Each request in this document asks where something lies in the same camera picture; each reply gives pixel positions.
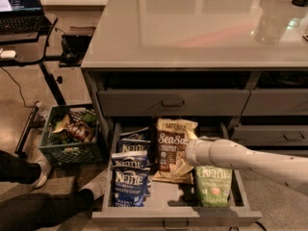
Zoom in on grey right middle drawer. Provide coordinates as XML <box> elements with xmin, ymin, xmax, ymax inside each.
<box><xmin>231</xmin><ymin>125</ymin><xmax>308</xmax><ymax>147</ymax></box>

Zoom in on open grey middle drawer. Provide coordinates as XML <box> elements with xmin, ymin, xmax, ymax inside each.
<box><xmin>92</xmin><ymin>120</ymin><xmax>261</xmax><ymax>230</ymax></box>

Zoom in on rear blue Kettle chip bag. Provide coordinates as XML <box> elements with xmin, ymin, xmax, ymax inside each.
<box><xmin>116</xmin><ymin>127</ymin><xmax>151</xmax><ymax>153</ymax></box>

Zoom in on white computer mouse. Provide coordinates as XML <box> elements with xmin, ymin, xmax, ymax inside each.
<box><xmin>0</xmin><ymin>50</ymin><xmax>16</xmax><ymax>59</ymax></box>

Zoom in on person's leg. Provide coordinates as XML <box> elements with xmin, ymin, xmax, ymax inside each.
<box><xmin>0</xmin><ymin>151</ymin><xmax>52</xmax><ymax>189</ymax></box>
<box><xmin>0</xmin><ymin>170</ymin><xmax>109</xmax><ymax>231</ymax></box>

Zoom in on black side desk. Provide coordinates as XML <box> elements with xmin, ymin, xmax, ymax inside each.
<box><xmin>0</xmin><ymin>13</ymin><xmax>97</xmax><ymax>156</ymax></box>

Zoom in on brown sea salt chip bag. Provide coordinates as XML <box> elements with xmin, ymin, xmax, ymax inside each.
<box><xmin>153</xmin><ymin>118</ymin><xmax>198</xmax><ymax>185</ymax></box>

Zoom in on green plastic crate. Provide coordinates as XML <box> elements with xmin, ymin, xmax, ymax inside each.
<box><xmin>38</xmin><ymin>104</ymin><xmax>104</xmax><ymax>167</ymax></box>

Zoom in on front green Kettle chip bag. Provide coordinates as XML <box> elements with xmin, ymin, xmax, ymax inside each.
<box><xmin>194</xmin><ymin>166</ymin><xmax>232</xmax><ymax>208</ymax></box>

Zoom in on blue kettle chip bag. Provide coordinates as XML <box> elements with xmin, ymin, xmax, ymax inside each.
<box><xmin>112</xmin><ymin>151</ymin><xmax>147</xmax><ymax>168</ymax></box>
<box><xmin>116</xmin><ymin>127</ymin><xmax>151</xmax><ymax>153</ymax></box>
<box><xmin>114</xmin><ymin>167</ymin><xmax>149</xmax><ymax>207</ymax></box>

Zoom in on black laptop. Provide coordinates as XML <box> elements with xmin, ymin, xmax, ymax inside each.
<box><xmin>0</xmin><ymin>0</ymin><xmax>44</xmax><ymax>38</ymax></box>

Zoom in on middle blue Kettle chip bag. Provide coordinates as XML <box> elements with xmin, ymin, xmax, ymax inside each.
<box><xmin>112</xmin><ymin>151</ymin><xmax>147</xmax><ymax>168</ymax></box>

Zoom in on person's left leg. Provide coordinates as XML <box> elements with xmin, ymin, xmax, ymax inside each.
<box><xmin>0</xmin><ymin>151</ymin><xmax>52</xmax><ymax>189</ymax></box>

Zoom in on snack bags in crate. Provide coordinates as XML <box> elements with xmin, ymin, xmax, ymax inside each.
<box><xmin>49</xmin><ymin>112</ymin><xmax>97</xmax><ymax>144</ymax></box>

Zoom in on grey right top drawer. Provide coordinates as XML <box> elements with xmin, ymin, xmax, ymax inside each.
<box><xmin>243</xmin><ymin>89</ymin><xmax>308</xmax><ymax>116</ymax></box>

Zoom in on person's right leg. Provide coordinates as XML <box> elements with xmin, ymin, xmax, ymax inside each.
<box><xmin>0</xmin><ymin>170</ymin><xmax>109</xmax><ymax>231</ymax></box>

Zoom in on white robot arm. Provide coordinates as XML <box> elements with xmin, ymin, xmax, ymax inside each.
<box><xmin>186</xmin><ymin>139</ymin><xmax>308</xmax><ymax>195</ymax></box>

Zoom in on grey cabinet with counter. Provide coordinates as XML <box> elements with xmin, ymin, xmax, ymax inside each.
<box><xmin>80</xmin><ymin>0</ymin><xmax>308</xmax><ymax>168</ymax></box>

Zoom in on black device on desk shelf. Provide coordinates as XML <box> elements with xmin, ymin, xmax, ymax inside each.
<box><xmin>61</xmin><ymin>26</ymin><xmax>95</xmax><ymax>64</ymax></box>

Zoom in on front blue Kettle chip bag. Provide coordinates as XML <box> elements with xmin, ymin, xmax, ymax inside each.
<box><xmin>114</xmin><ymin>167</ymin><xmax>149</xmax><ymax>207</ymax></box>

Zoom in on black floor cable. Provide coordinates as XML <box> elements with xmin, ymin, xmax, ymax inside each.
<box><xmin>0</xmin><ymin>66</ymin><xmax>40</xmax><ymax>110</ymax></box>

